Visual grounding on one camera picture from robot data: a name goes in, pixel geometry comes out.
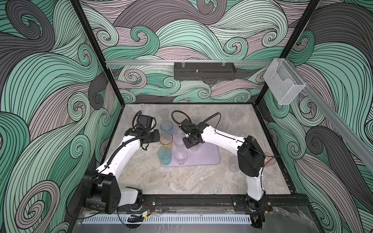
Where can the pink transparent short glass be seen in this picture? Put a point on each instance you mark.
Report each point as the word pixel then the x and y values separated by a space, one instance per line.
pixel 270 159

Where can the frosted clear glass front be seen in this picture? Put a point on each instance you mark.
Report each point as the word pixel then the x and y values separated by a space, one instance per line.
pixel 233 165

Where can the aluminium rail right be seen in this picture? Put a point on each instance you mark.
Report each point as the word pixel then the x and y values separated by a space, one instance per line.
pixel 356 144

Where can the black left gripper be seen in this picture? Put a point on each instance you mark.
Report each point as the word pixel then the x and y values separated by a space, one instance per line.
pixel 156 138

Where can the clear tall glass back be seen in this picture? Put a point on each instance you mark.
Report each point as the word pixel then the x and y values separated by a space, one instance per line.
pixel 181 156

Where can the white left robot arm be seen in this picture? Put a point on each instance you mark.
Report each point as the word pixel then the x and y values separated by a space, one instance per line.
pixel 100 188

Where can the black corner frame post right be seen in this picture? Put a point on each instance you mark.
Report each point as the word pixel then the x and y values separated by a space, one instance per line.
pixel 292 41

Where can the aluminium rail back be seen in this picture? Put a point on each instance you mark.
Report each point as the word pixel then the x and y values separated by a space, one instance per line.
pixel 147 62

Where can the black perforated wall box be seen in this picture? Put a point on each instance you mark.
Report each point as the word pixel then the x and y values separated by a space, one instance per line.
pixel 204 71

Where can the lilac plastic tray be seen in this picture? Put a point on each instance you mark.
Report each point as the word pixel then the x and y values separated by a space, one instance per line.
pixel 208 154

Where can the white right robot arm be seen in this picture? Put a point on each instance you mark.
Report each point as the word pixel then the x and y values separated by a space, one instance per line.
pixel 251 158

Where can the teal frosted tall glass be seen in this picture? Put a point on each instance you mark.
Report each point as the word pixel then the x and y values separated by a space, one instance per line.
pixel 165 156

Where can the clear acrylic wall holder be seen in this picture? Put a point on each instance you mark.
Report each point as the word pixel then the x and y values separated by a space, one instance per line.
pixel 284 81

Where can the blue transparent tall glass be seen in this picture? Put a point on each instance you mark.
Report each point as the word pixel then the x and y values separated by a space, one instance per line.
pixel 166 127

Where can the clear faceted glass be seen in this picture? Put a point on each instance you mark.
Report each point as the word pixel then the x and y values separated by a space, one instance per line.
pixel 178 141

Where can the black corner frame post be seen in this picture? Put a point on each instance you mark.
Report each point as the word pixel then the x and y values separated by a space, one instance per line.
pixel 292 41
pixel 89 33

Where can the yellow transparent tall glass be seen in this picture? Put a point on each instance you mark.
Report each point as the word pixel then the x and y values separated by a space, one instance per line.
pixel 166 140

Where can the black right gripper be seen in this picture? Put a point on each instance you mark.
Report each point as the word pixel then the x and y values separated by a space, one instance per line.
pixel 187 144

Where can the white slotted cable duct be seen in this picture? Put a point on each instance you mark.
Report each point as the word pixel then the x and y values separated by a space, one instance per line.
pixel 174 219

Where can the aluminium rail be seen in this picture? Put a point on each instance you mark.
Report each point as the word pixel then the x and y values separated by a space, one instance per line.
pixel 147 62
pixel 356 144

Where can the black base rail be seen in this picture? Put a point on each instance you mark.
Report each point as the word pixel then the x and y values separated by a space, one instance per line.
pixel 158 201

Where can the black corner frame post left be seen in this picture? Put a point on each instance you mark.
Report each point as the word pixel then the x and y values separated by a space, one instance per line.
pixel 89 33

